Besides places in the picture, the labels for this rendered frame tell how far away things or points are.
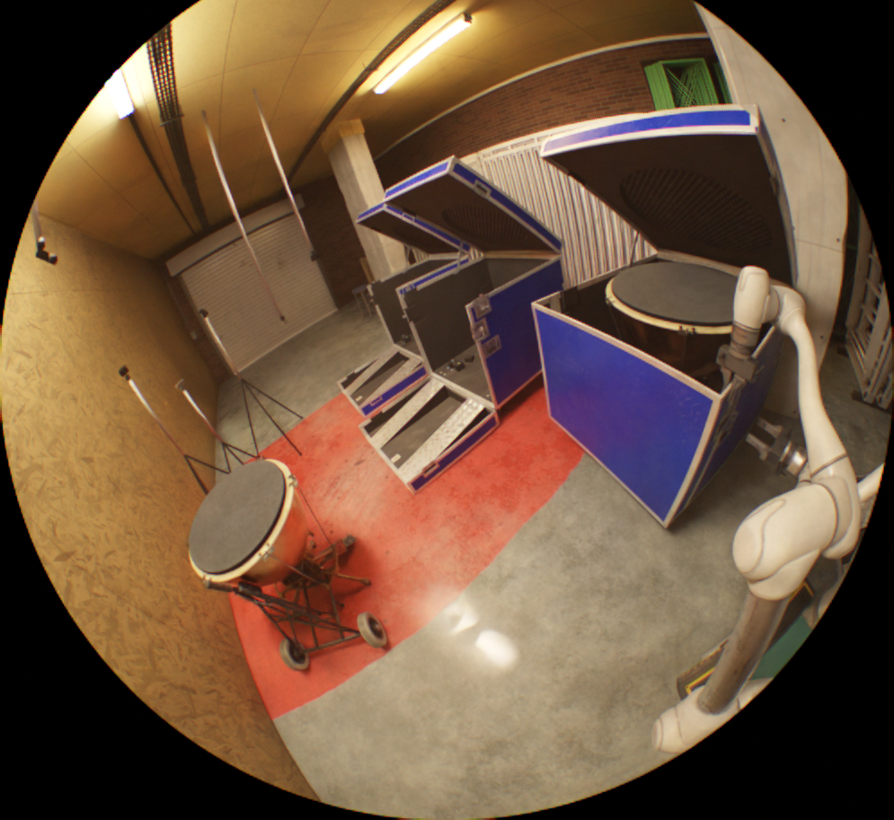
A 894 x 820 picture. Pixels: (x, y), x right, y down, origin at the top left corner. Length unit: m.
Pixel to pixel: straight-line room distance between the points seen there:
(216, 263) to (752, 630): 7.67
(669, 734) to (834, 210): 2.27
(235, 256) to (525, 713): 7.65
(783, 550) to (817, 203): 1.87
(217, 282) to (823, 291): 8.35
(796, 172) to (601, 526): 2.24
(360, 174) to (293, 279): 3.55
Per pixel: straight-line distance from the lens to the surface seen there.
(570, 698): 1.56
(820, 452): 0.75
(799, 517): 0.61
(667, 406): 1.14
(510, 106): 5.08
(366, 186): 4.55
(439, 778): 1.73
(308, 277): 7.41
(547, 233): 2.28
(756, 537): 0.58
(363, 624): 1.60
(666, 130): 1.15
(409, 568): 1.81
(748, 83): 2.17
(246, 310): 7.22
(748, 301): 0.91
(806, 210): 2.17
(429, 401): 2.52
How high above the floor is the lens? 1.55
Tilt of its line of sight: 31 degrees down
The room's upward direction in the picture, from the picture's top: 20 degrees counter-clockwise
